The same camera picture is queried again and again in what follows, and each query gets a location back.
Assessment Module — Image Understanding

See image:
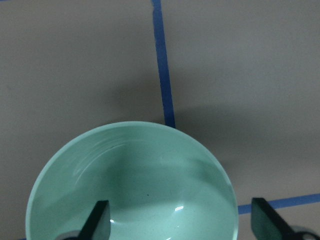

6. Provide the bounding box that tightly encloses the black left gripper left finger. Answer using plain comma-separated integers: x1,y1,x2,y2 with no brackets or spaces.
77,200,111,240

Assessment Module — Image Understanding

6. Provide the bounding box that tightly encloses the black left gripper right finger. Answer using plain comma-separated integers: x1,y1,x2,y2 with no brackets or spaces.
250,197,300,240

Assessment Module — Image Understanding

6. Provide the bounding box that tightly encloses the green ceramic bowl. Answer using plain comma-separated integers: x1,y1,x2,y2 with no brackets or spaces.
25,121,239,240

